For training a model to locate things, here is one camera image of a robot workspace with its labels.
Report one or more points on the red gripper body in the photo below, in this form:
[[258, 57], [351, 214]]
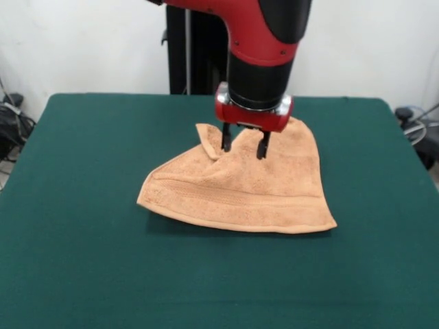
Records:
[[254, 118]]

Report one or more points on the black wheeled stand base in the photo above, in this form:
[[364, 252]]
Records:
[[428, 144], [10, 127]]

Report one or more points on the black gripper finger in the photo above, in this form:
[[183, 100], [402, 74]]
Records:
[[226, 138], [263, 145]]

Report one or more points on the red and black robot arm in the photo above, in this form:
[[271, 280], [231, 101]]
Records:
[[260, 51]]

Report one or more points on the tan terry towel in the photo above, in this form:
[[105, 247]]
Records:
[[240, 192]]

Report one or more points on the dark green table cloth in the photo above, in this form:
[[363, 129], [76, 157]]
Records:
[[103, 257]]

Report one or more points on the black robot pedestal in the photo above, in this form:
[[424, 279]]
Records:
[[195, 51]]

